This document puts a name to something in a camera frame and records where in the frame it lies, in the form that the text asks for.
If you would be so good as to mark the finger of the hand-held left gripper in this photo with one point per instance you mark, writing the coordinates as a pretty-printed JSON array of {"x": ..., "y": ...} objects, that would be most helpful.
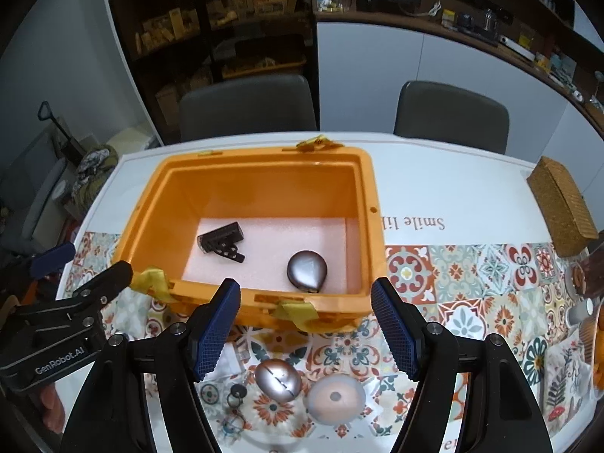
[
  {"x": 108, "y": 279},
  {"x": 49, "y": 260}
]

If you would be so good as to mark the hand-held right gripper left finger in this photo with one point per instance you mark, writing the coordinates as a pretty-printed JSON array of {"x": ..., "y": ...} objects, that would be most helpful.
[{"x": 217, "y": 335}]

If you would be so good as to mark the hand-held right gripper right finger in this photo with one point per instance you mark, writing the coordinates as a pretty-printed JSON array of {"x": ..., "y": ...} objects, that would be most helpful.
[{"x": 394, "y": 330}]

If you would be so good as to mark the metallic egg-shaped shell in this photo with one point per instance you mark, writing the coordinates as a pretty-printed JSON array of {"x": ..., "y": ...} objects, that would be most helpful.
[{"x": 276, "y": 380}]

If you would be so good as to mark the translucent dome lid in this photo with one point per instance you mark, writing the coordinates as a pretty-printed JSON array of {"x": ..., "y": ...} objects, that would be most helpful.
[{"x": 335, "y": 398}]

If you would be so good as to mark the black metal bracket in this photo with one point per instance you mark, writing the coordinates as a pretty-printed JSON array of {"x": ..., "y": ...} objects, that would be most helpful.
[{"x": 222, "y": 240}]

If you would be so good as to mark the grey teardrop-shaped case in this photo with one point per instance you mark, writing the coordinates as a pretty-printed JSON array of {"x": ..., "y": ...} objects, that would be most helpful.
[{"x": 306, "y": 269}]

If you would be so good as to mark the orange plastic crate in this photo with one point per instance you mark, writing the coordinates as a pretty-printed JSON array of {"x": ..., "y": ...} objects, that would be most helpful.
[{"x": 264, "y": 170}]

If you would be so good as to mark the person's left hand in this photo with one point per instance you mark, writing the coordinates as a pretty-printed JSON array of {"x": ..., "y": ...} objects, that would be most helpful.
[{"x": 51, "y": 403}]

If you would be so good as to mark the yellow tape strip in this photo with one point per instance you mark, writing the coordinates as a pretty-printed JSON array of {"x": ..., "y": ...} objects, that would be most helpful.
[
  {"x": 314, "y": 144},
  {"x": 152, "y": 283},
  {"x": 295, "y": 314}
]

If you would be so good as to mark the patterned tile tablecloth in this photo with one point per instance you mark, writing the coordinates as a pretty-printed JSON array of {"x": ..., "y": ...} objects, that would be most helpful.
[{"x": 472, "y": 269}]

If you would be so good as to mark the patterned cloth bag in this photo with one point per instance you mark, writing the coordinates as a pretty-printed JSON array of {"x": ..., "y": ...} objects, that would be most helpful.
[{"x": 94, "y": 165}]

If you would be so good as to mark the white foam liner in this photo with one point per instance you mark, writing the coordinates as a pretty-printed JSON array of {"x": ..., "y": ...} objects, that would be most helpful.
[{"x": 273, "y": 236}]

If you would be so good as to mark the white box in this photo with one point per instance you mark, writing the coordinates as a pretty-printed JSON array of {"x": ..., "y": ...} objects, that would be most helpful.
[{"x": 132, "y": 139}]

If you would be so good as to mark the cardboard box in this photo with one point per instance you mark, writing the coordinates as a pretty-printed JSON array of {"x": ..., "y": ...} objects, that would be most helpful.
[{"x": 167, "y": 104}]

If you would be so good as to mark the grey cup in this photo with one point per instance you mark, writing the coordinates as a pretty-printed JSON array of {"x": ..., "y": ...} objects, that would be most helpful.
[{"x": 579, "y": 312}]

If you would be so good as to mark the brown wooden object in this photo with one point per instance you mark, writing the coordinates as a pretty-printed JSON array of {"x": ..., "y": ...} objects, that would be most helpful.
[{"x": 587, "y": 276}]

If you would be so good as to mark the woven brown basket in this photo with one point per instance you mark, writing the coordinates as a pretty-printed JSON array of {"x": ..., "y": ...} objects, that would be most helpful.
[{"x": 561, "y": 207}]

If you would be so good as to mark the grey padded chair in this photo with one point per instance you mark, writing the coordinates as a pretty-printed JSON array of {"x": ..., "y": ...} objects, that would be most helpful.
[
  {"x": 450, "y": 113},
  {"x": 245, "y": 104}
]

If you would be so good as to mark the white cabinet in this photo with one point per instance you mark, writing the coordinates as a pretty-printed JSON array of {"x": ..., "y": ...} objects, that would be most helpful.
[{"x": 368, "y": 66}]

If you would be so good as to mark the dark wooden shelf unit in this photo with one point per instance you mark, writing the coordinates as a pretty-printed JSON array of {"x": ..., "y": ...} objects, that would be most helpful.
[{"x": 309, "y": 33}]

